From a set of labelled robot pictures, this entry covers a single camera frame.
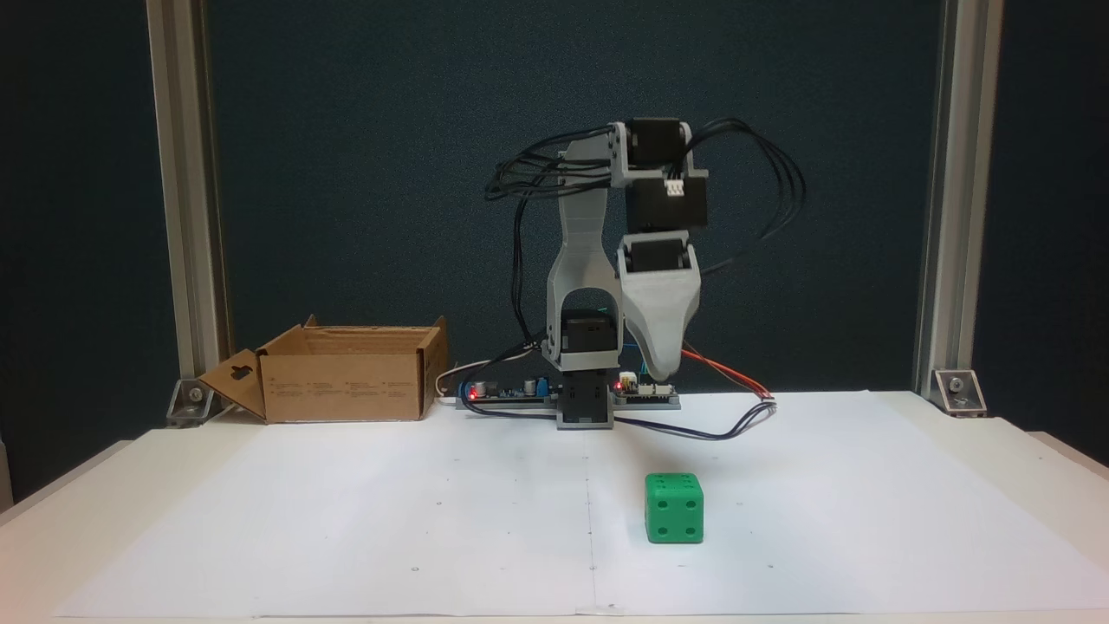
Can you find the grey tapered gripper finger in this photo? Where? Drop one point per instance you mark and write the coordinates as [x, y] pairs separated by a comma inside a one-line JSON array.
[[660, 316]]

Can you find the green dice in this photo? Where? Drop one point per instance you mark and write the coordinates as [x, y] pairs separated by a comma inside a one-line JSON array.
[[674, 511]]

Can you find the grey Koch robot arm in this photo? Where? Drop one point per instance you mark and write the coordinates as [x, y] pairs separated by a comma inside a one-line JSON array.
[[585, 260]]

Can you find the motor controller circuit board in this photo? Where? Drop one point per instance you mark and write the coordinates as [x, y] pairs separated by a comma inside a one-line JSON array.
[[650, 392]]

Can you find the blue power circuit board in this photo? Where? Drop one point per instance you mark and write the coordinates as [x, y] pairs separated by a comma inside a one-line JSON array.
[[507, 392]]

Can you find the grey board mounting plate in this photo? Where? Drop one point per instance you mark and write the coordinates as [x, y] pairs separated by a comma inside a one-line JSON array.
[[511, 405]]

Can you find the brown cardboard box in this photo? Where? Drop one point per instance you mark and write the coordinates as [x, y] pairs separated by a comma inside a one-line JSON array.
[[342, 386]]

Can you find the metal corner bracket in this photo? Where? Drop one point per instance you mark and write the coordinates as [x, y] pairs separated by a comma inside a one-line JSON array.
[[192, 400], [960, 390]]

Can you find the aluminium frame post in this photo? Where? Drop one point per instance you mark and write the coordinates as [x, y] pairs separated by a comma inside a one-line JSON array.
[[186, 173], [957, 173]]

